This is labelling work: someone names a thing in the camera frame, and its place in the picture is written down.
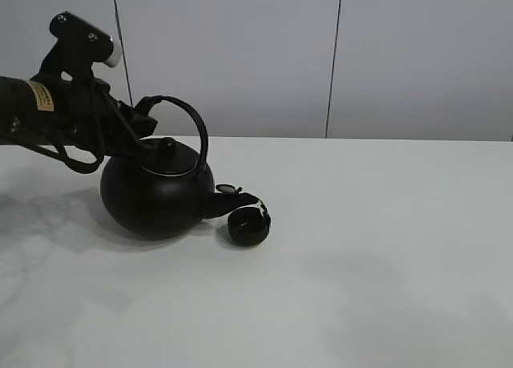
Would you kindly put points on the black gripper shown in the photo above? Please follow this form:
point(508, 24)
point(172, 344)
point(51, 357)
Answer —
point(48, 110)

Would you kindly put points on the black round teapot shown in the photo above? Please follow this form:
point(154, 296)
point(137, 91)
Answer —
point(169, 188)

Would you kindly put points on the small black teacup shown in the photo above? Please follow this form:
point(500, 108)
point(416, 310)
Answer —
point(248, 226)

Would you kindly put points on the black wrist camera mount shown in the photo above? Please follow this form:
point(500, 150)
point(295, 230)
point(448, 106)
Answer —
point(78, 46)

